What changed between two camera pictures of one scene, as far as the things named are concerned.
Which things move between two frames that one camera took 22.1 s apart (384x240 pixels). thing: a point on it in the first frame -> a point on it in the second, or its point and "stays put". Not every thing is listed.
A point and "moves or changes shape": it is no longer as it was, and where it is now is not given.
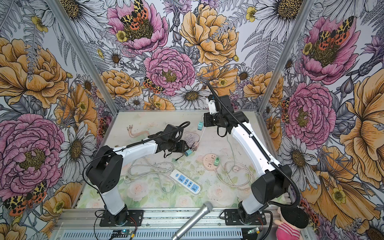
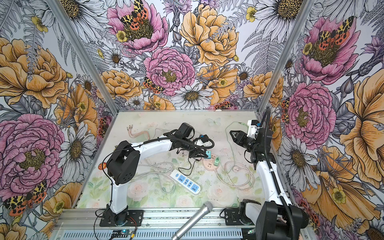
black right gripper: (207, 120) -> (240, 137)
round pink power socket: (208, 162) stays put
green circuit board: (123, 233) stays put
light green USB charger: (217, 161) stays put
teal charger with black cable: (187, 152) moves or changes shape
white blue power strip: (185, 181) stays put
